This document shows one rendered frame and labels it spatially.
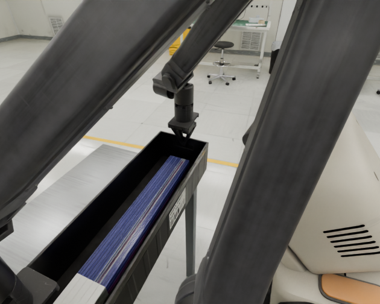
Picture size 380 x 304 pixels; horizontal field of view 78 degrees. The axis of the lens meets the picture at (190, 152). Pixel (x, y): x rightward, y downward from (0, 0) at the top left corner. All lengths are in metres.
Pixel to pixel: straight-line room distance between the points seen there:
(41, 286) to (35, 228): 0.44
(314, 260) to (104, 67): 0.31
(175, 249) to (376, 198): 1.42
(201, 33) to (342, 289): 0.45
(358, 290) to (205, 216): 1.46
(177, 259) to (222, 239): 1.39
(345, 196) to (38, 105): 0.28
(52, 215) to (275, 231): 0.75
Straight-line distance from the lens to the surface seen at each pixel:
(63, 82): 0.19
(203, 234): 1.68
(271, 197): 0.18
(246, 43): 5.91
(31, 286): 0.43
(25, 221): 0.89
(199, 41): 0.51
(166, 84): 0.63
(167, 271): 1.56
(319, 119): 0.18
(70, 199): 0.89
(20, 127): 0.22
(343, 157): 0.29
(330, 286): 0.38
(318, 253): 0.34
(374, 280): 0.41
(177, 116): 0.70
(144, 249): 0.50
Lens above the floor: 1.39
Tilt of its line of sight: 36 degrees down
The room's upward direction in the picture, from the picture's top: straight up
